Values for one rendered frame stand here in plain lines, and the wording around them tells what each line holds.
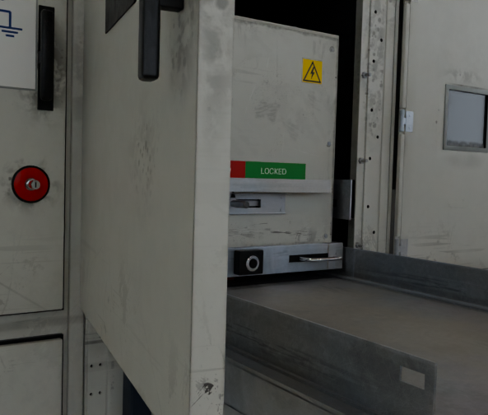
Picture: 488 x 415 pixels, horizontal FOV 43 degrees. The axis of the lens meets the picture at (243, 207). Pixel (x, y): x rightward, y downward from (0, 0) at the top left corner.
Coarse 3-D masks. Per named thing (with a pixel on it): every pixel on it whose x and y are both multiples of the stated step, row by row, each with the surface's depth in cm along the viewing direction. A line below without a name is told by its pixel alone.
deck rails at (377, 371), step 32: (384, 256) 134; (384, 288) 130; (416, 288) 127; (448, 288) 120; (480, 288) 114; (256, 320) 77; (288, 320) 72; (256, 352) 77; (288, 352) 72; (320, 352) 67; (352, 352) 63; (384, 352) 59; (320, 384) 67; (352, 384) 63; (384, 384) 59
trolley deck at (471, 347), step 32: (256, 288) 126; (288, 288) 127; (320, 288) 128; (352, 288) 129; (320, 320) 99; (352, 320) 100; (384, 320) 101; (416, 320) 101; (448, 320) 102; (480, 320) 103; (416, 352) 82; (448, 352) 83; (480, 352) 83; (256, 384) 72; (288, 384) 69; (416, 384) 70; (448, 384) 70; (480, 384) 70
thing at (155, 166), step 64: (128, 0) 71; (192, 0) 50; (128, 64) 72; (192, 64) 50; (128, 128) 71; (192, 128) 50; (128, 192) 71; (192, 192) 50; (128, 256) 71; (192, 256) 49; (128, 320) 71; (192, 320) 50; (192, 384) 50
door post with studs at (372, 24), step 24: (360, 0) 143; (384, 0) 142; (360, 24) 143; (384, 24) 143; (360, 48) 140; (360, 72) 140; (360, 96) 141; (360, 120) 141; (360, 144) 141; (360, 168) 142; (360, 192) 142; (360, 216) 143; (360, 240) 143
